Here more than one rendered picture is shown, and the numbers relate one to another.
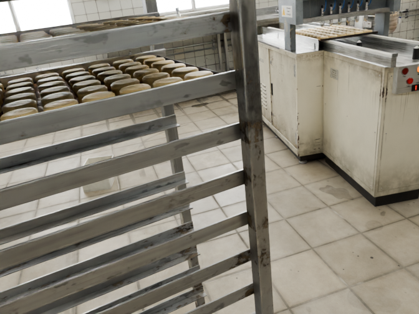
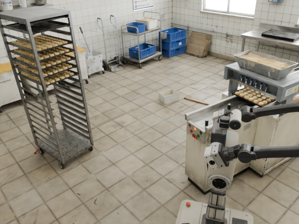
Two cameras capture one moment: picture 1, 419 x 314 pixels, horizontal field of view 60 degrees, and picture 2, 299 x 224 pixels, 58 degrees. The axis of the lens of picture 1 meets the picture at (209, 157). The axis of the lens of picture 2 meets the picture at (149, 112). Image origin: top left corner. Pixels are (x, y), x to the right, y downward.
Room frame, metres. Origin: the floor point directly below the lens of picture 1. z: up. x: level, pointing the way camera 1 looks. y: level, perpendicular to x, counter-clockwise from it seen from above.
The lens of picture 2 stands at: (0.45, -2.86, 2.28)
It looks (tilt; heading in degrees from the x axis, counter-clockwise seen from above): 30 degrees down; 65
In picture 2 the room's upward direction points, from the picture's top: 2 degrees counter-clockwise
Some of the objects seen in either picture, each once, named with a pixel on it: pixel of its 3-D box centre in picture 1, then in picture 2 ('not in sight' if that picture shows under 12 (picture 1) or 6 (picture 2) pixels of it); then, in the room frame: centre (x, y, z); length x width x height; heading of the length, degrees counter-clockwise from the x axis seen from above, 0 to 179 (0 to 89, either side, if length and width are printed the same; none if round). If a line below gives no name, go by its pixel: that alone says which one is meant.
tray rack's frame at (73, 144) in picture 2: not in sight; (51, 90); (0.67, 0.29, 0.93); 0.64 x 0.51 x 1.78; 113
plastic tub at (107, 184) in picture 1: (98, 172); (168, 96); (2.63, 0.88, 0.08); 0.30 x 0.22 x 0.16; 1
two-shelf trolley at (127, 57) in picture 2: not in sight; (142, 39); (3.11, 2.96, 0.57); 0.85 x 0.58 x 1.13; 21
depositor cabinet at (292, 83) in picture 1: (309, 87); (276, 119); (3.13, -0.95, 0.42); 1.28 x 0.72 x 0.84; 6
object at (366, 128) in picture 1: (371, 116); (220, 145); (2.15, -1.05, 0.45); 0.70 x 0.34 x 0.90; 6
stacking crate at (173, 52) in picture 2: not in sight; (172, 50); (4.04, 3.13, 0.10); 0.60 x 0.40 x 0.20; 12
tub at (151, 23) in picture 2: not in sight; (146, 23); (3.27, 3.02, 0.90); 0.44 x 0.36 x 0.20; 113
